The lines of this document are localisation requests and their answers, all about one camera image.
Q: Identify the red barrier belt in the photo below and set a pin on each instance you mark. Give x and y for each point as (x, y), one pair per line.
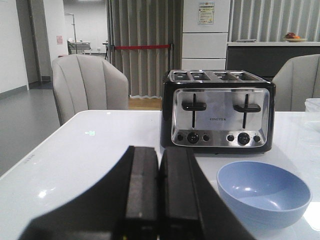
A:
(143, 47)

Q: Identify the blue bowl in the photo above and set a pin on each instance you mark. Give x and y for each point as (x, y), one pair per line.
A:
(263, 196)

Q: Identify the pink wall notice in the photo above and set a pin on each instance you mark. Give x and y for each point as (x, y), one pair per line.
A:
(59, 39)

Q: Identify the black and chrome toaster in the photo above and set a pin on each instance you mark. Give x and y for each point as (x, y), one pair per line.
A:
(217, 111)

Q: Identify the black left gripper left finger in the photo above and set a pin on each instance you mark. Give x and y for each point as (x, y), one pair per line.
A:
(122, 205)

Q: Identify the poster on refrigerator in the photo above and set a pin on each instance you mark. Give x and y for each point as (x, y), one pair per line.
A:
(206, 12)

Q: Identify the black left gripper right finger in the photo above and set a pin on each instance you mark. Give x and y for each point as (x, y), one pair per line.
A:
(190, 208)

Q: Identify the clear plastic container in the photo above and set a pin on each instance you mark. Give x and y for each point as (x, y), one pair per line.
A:
(312, 113)

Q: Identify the beige armchair right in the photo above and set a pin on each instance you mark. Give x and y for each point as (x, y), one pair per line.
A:
(296, 81)

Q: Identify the fruit plate on counter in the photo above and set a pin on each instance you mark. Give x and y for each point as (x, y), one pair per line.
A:
(293, 38)

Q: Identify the beige armchair left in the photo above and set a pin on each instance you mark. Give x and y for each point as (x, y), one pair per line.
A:
(87, 82)

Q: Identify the white cart in background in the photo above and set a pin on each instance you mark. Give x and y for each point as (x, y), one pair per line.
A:
(78, 47)

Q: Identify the white refrigerator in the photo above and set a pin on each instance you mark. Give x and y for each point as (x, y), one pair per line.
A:
(204, 47)

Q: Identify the beige armchair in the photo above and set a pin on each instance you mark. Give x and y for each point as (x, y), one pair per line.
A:
(87, 82)
(296, 81)

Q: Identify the dark kitchen counter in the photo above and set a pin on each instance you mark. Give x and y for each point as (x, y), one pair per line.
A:
(265, 59)

